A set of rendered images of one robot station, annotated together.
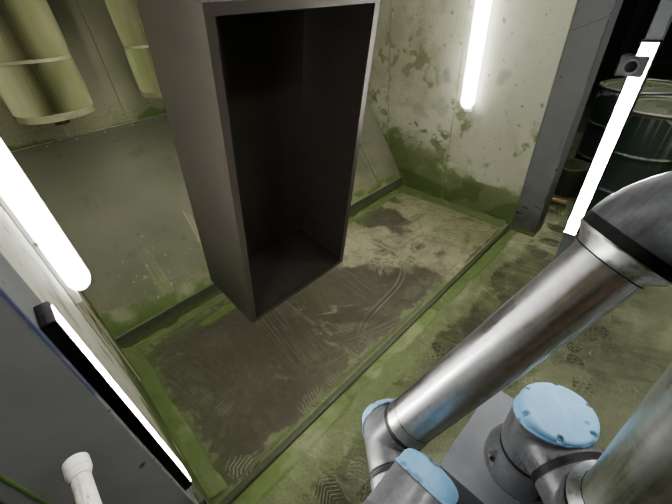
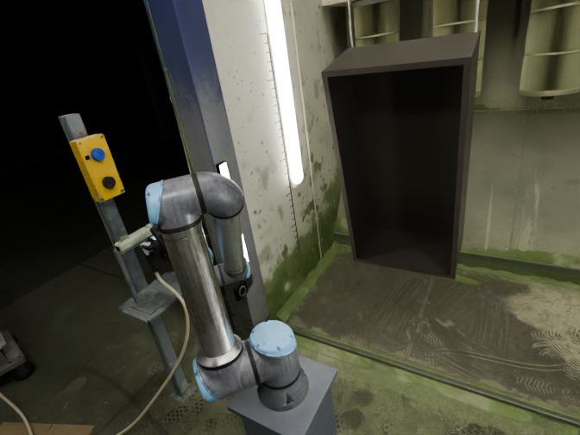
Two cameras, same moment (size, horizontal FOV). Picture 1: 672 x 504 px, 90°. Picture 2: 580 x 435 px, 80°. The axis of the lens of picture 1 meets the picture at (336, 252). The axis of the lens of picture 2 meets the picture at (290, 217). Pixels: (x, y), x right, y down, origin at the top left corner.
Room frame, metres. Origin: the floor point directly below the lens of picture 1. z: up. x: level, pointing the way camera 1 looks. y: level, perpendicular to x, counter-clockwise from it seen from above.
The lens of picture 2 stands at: (0.25, -1.32, 1.76)
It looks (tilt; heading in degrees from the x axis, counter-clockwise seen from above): 26 degrees down; 76
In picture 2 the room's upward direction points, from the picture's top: 9 degrees counter-clockwise
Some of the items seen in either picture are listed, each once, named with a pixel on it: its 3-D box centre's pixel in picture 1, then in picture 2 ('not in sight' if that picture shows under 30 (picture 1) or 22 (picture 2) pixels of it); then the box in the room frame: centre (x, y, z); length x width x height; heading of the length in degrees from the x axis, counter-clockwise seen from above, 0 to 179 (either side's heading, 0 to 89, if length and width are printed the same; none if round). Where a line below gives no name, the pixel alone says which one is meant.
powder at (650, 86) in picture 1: (641, 87); not in sight; (2.96, -2.66, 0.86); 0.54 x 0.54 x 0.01
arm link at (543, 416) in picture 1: (548, 431); (273, 351); (0.34, -0.44, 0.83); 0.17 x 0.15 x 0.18; 2
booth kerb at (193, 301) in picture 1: (298, 241); (504, 265); (2.20, 0.29, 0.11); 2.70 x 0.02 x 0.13; 132
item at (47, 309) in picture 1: (133, 417); (233, 217); (0.37, 0.45, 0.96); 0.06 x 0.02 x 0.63; 42
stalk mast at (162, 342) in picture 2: not in sight; (137, 282); (-0.17, 0.29, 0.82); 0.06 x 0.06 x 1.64; 42
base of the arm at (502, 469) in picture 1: (529, 454); (281, 377); (0.35, -0.44, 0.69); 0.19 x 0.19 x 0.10
